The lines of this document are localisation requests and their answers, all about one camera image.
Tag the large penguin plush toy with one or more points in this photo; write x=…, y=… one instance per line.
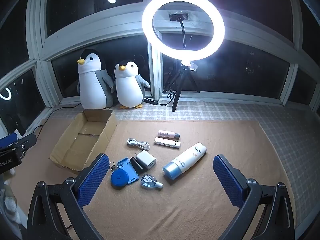
x=92, y=85

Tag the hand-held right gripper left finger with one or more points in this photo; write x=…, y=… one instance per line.
x=92, y=180

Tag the white USB charger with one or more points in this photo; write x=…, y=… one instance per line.
x=145, y=158

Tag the grey checked cloth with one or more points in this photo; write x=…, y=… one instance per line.
x=287, y=130

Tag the blue plastic phone stand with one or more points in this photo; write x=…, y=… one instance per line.
x=131, y=173

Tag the white patterned lighter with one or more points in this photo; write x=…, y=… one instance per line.
x=165, y=142

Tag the round blue tape measure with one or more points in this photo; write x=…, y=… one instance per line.
x=119, y=179

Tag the small clear bottle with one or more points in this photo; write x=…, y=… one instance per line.
x=148, y=180

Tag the white blue sunscreen tube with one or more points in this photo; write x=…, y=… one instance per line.
x=185, y=161

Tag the black inline remote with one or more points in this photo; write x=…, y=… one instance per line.
x=150, y=101

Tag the small penguin plush toy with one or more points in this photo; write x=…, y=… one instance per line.
x=128, y=87

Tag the black cylinder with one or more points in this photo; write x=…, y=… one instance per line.
x=137, y=166

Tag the small pink bottle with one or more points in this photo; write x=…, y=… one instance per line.
x=166, y=134

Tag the beige felt mat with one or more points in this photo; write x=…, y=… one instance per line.
x=175, y=205

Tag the cardboard box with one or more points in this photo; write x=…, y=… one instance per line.
x=75, y=150

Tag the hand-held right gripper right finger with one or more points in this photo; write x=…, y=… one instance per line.
x=226, y=180

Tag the black gooseneck phone holder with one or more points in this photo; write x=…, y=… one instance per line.
x=178, y=17

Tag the person's left hand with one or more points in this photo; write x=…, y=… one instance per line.
x=11, y=205

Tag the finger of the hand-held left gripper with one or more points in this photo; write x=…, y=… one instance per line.
x=25, y=142
x=7, y=141

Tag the white window frame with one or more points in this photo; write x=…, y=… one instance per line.
x=95, y=33

